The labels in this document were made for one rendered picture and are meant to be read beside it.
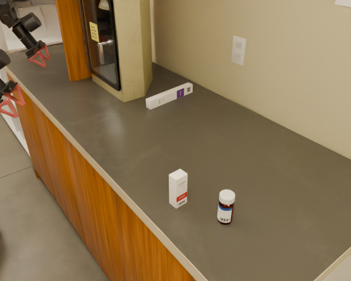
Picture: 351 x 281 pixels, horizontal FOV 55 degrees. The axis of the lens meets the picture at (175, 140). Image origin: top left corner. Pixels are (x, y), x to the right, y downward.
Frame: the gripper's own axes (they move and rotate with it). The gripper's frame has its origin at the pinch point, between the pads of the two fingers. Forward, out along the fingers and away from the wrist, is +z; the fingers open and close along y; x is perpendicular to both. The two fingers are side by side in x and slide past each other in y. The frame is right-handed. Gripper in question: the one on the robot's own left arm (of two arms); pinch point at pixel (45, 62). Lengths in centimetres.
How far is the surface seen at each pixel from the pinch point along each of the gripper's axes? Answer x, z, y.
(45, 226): 69, 81, -6
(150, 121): -36, 33, -46
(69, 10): -23.9, -12.7, 2.2
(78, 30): -21.4, -3.5, 3.7
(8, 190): 98, 65, 32
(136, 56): -42, 14, -24
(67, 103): -4.9, 15.1, -25.0
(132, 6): -52, -4, -24
